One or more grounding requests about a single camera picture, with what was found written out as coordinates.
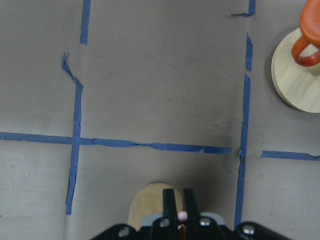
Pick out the wooden mug tree stand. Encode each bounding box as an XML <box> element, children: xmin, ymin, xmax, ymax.
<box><xmin>270</xmin><ymin>28</ymin><xmax>320</xmax><ymax>114</ymax></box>

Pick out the brown paper table mat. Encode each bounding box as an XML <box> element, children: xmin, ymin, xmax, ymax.
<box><xmin>0</xmin><ymin>0</ymin><xmax>320</xmax><ymax>240</ymax></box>

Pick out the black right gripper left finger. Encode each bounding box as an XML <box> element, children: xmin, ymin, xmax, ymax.
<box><xmin>162</xmin><ymin>188</ymin><xmax>178</xmax><ymax>225</ymax></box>

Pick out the orange red mug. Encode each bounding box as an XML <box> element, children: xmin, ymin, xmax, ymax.
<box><xmin>291</xmin><ymin>0</ymin><xmax>320</xmax><ymax>67</ymax></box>

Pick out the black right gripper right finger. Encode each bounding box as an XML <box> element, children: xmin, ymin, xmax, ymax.
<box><xmin>183</xmin><ymin>188</ymin><xmax>201</xmax><ymax>225</ymax></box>

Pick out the bamboo chopstick holder cup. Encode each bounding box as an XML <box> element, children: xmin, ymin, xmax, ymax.
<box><xmin>127</xmin><ymin>182</ymin><xmax>184</xmax><ymax>230</ymax></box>

